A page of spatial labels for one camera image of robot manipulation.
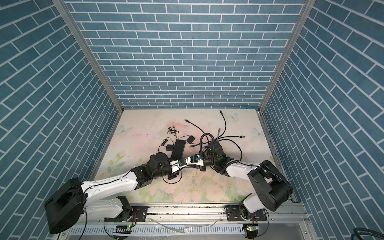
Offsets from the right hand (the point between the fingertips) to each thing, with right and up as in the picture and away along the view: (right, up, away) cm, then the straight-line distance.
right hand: (187, 159), depth 82 cm
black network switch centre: (-7, +3, +15) cm, 17 cm away
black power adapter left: (-13, +4, +15) cm, 20 cm away
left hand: (-1, -3, -1) cm, 3 cm away
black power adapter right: (+1, +9, +20) cm, 22 cm away
